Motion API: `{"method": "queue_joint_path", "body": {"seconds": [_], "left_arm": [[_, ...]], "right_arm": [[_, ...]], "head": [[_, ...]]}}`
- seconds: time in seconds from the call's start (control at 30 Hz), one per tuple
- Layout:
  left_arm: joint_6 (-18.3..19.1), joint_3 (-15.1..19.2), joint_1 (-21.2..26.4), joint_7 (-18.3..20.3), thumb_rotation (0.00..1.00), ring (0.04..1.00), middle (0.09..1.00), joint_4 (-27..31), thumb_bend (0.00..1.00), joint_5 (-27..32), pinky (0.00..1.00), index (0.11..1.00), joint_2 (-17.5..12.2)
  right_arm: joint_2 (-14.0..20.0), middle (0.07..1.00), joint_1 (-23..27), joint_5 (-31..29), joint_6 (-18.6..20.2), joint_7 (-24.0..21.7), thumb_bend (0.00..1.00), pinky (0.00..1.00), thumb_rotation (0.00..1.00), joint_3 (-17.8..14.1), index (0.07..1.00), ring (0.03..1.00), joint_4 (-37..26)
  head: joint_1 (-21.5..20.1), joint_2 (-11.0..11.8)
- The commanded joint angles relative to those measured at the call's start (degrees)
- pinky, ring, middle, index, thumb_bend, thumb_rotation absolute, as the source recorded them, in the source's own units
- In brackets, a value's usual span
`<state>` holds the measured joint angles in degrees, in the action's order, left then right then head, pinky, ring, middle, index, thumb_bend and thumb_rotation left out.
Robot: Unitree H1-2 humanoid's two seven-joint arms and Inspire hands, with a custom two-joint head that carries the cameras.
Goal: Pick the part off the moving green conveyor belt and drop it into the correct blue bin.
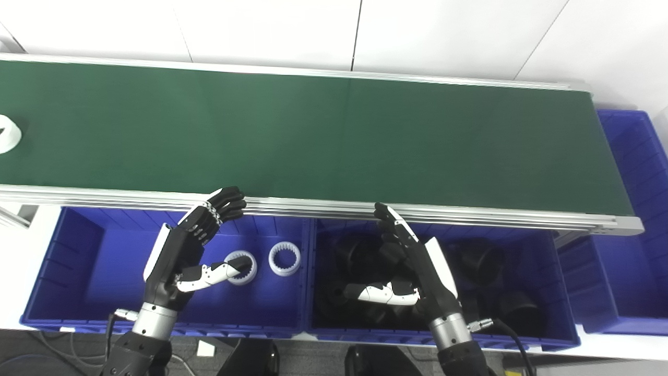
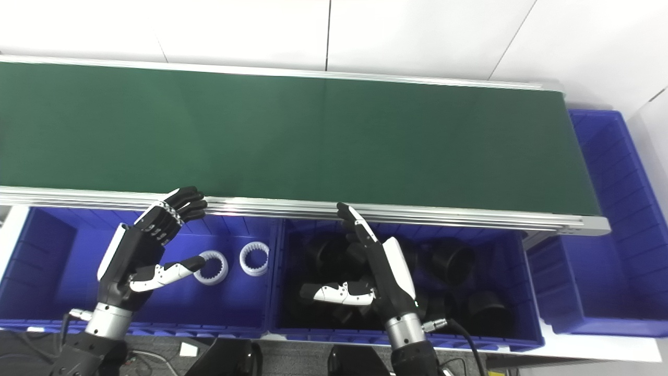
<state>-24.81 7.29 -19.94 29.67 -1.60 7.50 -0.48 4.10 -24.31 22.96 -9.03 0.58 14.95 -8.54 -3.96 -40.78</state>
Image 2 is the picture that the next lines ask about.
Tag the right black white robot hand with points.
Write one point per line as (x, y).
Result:
(394, 277)

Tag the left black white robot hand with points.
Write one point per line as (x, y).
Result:
(130, 256)

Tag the small white block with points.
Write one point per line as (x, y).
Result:
(188, 349)

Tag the blue bin with white rings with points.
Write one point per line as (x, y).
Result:
(62, 261)

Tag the green conveyor belt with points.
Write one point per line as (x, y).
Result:
(469, 219)
(313, 141)

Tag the black cylindrical part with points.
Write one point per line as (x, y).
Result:
(355, 256)
(488, 313)
(323, 250)
(451, 258)

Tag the empty blue plastic bin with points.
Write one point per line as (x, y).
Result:
(616, 209)

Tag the blue bin with black parts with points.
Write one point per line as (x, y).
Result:
(527, 313)

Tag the black robot body part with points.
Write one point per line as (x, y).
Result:
(360, 363)
(224, 360)

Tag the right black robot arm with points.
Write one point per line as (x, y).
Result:
(407, 334)

